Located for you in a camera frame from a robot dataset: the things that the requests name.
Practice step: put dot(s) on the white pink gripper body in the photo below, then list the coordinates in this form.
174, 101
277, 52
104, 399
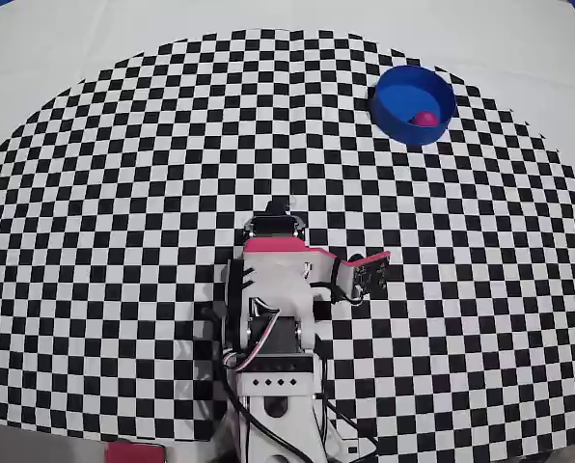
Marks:
274, 228

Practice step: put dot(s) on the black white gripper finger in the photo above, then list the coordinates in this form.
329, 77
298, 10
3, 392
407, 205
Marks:
278, 208

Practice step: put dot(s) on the pink faceted ball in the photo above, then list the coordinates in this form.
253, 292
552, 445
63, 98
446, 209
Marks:
424, 119

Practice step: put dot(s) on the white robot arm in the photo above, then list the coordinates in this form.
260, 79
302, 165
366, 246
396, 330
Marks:
278, 400

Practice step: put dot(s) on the blue round box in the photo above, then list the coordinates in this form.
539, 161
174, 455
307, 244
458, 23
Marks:
403, 91

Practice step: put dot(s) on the black white checkered mat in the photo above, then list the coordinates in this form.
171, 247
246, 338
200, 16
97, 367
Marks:
123, 193

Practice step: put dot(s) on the red flat case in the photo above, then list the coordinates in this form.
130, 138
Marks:
135, 453

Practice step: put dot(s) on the wrist camera board with mount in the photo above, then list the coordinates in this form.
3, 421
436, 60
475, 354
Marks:
369, 275

